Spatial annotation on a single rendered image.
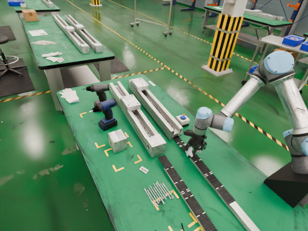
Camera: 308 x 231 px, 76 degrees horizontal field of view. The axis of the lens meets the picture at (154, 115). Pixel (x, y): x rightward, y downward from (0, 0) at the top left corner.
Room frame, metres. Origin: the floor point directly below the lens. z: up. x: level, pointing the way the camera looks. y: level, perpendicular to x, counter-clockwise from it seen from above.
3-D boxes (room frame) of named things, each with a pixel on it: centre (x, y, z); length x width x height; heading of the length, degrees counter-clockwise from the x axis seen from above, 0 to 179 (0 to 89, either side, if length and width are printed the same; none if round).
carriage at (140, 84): (1.61, 0.15, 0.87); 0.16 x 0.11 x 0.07; 30
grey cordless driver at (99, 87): (1.33, 0.47, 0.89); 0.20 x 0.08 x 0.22; 108
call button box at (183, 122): (1.21, -0.22, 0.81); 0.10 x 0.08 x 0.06; 120
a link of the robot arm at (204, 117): (0.87, -0.27, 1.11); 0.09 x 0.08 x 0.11; 74
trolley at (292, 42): (3.46, -2.14, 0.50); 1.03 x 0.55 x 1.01; 47
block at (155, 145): (0.92, -0.04, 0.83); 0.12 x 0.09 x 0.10; 120
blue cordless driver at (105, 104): (1.10, 0.35, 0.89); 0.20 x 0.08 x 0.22; 137
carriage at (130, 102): (1.30, 0.19, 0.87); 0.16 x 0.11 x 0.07; 30
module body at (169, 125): (1.39, 0.03, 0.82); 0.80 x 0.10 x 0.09; 30
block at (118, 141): (0.93, 0.21, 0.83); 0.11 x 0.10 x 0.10; 123
